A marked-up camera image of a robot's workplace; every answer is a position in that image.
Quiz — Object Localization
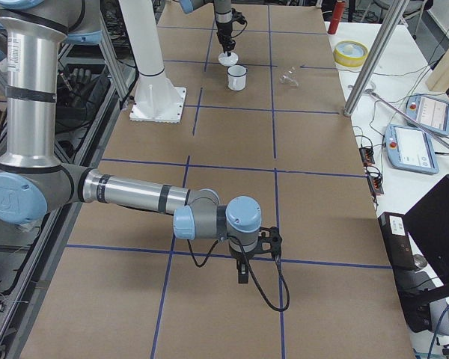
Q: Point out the far teach pendant tablet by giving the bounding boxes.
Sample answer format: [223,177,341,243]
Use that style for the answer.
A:
[406,94,449,136]

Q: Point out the reacher grabber stick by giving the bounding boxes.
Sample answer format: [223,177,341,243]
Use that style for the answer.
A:
[364,85,449,174]

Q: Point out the white enamel mug blue rim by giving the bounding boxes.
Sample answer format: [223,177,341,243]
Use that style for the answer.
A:
[227,64,248,91]

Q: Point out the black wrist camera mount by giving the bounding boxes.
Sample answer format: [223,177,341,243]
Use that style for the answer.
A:
[232,8,247,25]

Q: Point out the yellow tape roll with bowl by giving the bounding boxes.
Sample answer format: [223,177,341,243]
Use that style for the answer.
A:
[333,40,368,68]

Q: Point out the near teach pendant tablet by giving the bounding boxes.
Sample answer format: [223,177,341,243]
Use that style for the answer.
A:
[384,124,439,174]

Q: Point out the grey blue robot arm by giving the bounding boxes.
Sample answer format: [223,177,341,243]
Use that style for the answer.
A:
[0,1,263,283]
[178,0,236,55]

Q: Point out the white mug lid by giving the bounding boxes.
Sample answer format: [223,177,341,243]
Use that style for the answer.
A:
[218,52,239,67]

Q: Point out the clear plastic funnel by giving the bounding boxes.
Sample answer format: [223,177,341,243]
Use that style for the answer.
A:
[279,67,299,88]

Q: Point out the orange terminal block far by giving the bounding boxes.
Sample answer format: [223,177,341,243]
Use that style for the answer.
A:
[357,135,375,165]

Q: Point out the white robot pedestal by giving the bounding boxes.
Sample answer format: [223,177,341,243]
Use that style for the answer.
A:
[119,0,186,123]

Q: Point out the orange terminal block near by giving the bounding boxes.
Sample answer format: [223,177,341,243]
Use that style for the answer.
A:
[364,165,384,196]

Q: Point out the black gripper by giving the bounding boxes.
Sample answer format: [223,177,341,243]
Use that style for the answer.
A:
[216,22,235,57]

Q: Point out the orange terminal block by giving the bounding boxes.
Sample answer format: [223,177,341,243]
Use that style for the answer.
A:
[364,165,384,196]
[357,135,375,165]

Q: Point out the black laptop monitor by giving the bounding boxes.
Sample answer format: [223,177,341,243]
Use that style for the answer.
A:
[403,174,449,283]

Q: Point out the red bottle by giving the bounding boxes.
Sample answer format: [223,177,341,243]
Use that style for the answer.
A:
[327,0,346,34]

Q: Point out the teach pendant tablet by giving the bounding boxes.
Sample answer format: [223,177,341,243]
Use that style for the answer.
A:
[384,124,439,174]
[406,94,449,136]

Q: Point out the aluminium frame post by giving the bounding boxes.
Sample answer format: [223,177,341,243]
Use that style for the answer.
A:
[343,0,409,117]

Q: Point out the black box with label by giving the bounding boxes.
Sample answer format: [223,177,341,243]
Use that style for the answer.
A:
[378,212,428,271]

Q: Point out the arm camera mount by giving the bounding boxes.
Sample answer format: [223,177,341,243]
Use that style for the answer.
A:
[254,227,282,260]

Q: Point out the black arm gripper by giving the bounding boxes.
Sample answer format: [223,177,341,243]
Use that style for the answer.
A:
[229,248,254,283]

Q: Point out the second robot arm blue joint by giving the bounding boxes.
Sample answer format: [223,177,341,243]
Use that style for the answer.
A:
[63,30,102,46]

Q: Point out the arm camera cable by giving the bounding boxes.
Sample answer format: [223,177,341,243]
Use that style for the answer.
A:
[186,233,290,312]

